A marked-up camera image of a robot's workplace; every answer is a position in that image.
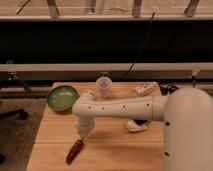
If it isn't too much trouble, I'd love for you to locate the red chili pepper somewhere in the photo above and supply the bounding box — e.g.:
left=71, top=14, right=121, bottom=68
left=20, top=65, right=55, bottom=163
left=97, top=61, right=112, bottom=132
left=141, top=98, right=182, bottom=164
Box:
left=66, top=139, right=83, bottom=164

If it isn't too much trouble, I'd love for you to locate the black office chair base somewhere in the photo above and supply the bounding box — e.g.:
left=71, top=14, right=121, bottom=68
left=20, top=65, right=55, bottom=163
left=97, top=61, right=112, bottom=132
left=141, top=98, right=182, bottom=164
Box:
left=0, top=109, right=29, bottom=120

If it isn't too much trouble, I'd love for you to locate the black hanging cable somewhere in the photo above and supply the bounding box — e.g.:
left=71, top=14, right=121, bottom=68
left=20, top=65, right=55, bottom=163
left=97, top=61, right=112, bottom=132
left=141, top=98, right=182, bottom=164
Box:
left=118, top=11, right=156, bottom=82

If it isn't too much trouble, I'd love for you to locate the clear plastic cup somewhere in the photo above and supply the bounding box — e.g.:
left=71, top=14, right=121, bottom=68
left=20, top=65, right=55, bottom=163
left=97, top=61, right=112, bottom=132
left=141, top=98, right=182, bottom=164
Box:
left=96, top=77, right=112, bottom=98

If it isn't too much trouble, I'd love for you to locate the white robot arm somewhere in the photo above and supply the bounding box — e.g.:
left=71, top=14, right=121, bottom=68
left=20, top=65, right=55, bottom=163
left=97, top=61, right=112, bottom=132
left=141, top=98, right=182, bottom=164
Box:
left=72, top=88, right=213, bottom=171

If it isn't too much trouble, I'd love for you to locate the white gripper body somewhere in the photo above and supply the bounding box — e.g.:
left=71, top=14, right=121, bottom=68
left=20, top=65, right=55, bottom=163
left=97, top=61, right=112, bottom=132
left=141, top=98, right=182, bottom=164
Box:
left=75, top=118, right=95, bottom=136

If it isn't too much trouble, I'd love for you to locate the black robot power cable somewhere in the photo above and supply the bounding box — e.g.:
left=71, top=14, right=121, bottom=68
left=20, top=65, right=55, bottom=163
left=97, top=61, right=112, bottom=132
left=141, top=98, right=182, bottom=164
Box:
left=160, top=75, right=198, bottom=96

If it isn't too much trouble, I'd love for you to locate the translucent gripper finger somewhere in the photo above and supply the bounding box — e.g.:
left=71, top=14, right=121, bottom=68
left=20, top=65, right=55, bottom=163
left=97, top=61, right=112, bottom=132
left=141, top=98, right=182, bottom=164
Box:
left=79, top=134, right=88, bottom=143

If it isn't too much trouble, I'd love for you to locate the white crumpled packet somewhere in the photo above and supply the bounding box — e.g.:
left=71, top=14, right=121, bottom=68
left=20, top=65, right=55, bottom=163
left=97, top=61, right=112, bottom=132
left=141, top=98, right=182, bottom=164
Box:
left=134, top=82, right=157, bottom=97

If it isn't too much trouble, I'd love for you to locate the green bowl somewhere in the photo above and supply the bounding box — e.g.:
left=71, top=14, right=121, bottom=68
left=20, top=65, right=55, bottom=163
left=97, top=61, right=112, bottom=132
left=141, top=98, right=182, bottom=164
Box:
left=47, top=85, right=79, bottom=112

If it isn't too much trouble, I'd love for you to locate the black smartphone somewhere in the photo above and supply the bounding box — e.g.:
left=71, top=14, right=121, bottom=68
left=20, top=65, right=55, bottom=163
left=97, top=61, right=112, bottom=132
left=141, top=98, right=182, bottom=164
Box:
left=133, top=120, right=148, bottom=126

